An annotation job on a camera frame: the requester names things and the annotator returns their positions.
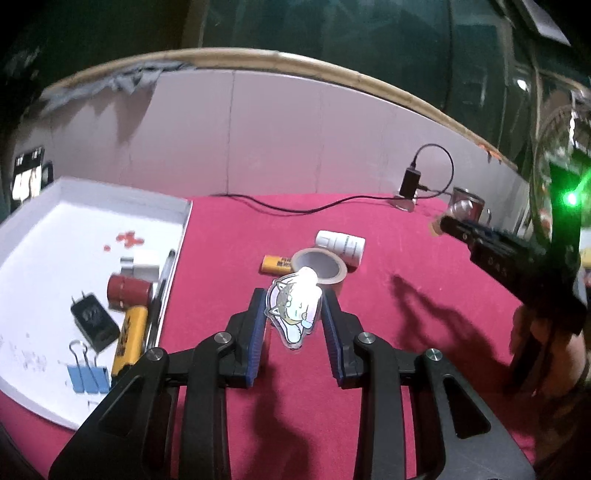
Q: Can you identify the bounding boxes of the black plug adapter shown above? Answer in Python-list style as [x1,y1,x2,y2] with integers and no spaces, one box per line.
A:
[70,291,122,354]

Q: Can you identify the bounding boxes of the black charger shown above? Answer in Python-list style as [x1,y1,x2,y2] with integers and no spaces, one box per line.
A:
[399,167,423,199]

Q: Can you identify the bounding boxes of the cartoon acrylic keychain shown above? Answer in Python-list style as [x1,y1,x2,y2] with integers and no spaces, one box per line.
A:
[264,265,323,352]

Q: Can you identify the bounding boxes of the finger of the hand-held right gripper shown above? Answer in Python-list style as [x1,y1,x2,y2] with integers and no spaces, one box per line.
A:
[438,216,490,245]

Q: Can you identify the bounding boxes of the red stickers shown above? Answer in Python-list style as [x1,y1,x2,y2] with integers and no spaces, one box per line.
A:
[102,230,145,250]

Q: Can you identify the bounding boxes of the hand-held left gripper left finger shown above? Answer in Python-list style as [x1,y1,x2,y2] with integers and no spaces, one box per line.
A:
[48,287,269,480]

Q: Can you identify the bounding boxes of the white pill bottle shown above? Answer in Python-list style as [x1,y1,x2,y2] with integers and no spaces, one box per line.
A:
[315,229,367,271]

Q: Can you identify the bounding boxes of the small white grey box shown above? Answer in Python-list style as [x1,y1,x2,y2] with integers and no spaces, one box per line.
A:
[120,251,160,282]

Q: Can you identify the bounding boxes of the blue binder clip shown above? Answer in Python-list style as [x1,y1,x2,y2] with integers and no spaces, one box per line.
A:
[67,340,112,395]

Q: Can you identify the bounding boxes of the black smartphone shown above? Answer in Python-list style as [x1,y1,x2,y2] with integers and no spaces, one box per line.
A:
[11,147,47,201]

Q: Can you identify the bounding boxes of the long black cable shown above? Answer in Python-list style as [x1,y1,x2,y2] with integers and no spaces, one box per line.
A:
[215,191,402,215]

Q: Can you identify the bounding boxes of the brown tape roll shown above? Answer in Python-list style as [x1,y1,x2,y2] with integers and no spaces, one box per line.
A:
[291,248,347,296]

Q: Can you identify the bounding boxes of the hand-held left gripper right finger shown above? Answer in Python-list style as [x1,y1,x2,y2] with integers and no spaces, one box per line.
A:
[321,292,539,480]

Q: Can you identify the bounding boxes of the white shallow tray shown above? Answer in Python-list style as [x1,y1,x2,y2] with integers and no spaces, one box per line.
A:
[0,178,194,432]

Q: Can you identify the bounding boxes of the bamboo rail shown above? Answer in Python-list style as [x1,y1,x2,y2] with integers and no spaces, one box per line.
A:
[39,46,520,171]

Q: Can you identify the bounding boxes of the black pen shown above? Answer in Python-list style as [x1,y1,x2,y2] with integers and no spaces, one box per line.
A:
[145,249,178,352]

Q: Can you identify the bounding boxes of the grey cloth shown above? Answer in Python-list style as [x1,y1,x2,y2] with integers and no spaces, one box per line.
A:
[39,60,197,112]

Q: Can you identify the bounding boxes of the red cylindrical can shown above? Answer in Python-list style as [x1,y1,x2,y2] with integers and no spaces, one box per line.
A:
[106,273,154,310]

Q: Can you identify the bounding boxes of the steel mug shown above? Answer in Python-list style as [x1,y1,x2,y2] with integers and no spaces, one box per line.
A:
[445,186,492,232]

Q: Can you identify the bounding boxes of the looped black cable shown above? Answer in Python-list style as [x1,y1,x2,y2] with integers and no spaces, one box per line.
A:
[411,144,455,195]

